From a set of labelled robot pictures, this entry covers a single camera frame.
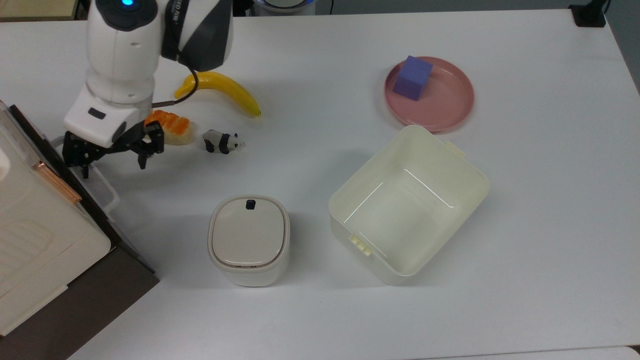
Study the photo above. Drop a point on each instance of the small beige lidded trash can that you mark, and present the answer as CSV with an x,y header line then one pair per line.
x,y
248,235

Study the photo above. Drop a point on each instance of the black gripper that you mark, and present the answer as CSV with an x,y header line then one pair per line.
x,y
120,145

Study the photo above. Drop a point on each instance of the purple cube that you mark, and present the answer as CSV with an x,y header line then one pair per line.
x,y
412,80

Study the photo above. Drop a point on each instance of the black stand clamp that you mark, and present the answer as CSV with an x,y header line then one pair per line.
x,y
590,17

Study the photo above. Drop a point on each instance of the yellow toy banana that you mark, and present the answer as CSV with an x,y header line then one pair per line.
x,y
230,90

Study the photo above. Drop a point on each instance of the pink plate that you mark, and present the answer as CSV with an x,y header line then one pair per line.
x,y
445,100

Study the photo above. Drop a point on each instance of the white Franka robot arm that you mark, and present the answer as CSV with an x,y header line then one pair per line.
x,y
120,55

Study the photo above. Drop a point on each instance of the cream open plastic bin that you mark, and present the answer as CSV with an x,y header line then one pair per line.
x,y
400,215

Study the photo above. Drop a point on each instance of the dark brown drawer housing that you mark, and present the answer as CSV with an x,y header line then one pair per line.
x,y
100,305

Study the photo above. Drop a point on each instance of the toy bread with orange glaze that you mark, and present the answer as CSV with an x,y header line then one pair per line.
x,y
175,128

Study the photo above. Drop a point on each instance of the tan box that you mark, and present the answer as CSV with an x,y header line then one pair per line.
x,y
35,9

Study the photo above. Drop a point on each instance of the toy panda figure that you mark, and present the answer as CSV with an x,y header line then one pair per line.
x,y
220,141

